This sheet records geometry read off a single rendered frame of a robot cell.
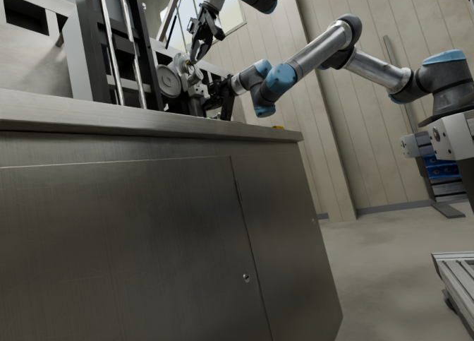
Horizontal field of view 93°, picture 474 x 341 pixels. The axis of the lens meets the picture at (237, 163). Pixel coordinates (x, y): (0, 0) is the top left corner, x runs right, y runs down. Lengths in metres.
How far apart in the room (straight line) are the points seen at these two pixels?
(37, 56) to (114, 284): 0.93
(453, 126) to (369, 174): 2.75
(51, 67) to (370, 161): 3.16
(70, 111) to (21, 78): 0.73
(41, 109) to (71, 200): 0.12
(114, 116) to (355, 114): 3.17
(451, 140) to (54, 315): 0.70
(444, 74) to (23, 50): 1.52
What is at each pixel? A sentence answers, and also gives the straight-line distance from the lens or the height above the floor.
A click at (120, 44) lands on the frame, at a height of 1.15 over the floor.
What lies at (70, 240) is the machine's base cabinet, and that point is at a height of 0.71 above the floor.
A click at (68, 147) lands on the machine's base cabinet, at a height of 0.84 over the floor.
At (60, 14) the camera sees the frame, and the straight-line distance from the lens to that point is 1.32.
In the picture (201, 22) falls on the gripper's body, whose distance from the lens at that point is 1.02.
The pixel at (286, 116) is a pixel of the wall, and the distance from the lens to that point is 3.54.
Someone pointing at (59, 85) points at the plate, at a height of 1.25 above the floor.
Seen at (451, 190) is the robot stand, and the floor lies 0.54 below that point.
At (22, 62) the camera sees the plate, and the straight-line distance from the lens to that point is 1.13.
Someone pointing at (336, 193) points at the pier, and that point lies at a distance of 3.10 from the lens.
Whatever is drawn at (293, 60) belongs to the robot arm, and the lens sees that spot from 0.77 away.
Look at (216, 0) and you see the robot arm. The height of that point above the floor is 1.41.
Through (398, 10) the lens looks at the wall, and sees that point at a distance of 3.77.
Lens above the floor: 0.73
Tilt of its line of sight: 5 degrees up
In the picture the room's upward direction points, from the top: 13 degrees counter-clockwise
